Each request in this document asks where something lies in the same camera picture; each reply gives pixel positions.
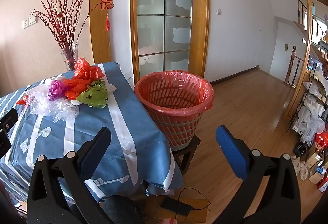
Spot purple plastic bag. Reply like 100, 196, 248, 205
46, 80, 67, 101

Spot wooden partition frame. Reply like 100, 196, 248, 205
283, 0, 323, 119

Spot black power bank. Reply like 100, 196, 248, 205
160, 197, 192, 216

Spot black metal shelf rack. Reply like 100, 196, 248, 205
287, 68, 328, 143

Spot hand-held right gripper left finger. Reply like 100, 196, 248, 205
27, 126, 113, 224

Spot blue box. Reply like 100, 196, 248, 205
307, 54, 323, 71

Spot red bin liner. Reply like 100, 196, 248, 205
134, 70, 215, 113

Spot wooden stair railing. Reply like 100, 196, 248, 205
284, 45, 304, 86

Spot black shoes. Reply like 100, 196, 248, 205
295, 141, 309, 156

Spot clear glass vase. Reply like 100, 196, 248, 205
60, 44, 79, 71

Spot clear plastic bag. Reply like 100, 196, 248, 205
26, 77, 80, 122

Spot red hanging ornament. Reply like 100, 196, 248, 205
101, 0, 114, 32

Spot dark wooden stool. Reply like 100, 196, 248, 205
173, 134, 202, 176

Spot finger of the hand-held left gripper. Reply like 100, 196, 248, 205
0, 108, 18, 135

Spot white lace cloth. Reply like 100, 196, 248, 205
292, 156, 308, 181

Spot cardboard boxes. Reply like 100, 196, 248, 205
307, 147, 328, 185

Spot blue striped tablecloth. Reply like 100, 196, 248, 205
0, 61, 183, 212

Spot frosted glass door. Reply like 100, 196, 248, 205
137, 0, 192, 78

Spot wooden door frame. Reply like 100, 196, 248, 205
90, 0, 211, 87

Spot red plastic waste basket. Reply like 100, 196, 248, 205
134, 70, 215, 151

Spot black cable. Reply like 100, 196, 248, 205
170, 187, 211, 212

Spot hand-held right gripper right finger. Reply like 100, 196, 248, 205
213, 125, 301, 224

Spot upper staircase railing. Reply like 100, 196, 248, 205
296, 0, 309, 31

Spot green printed plastic bag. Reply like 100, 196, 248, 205
76, 80, 109, 109

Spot red berry branches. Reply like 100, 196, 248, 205
31, 0, 101, 52

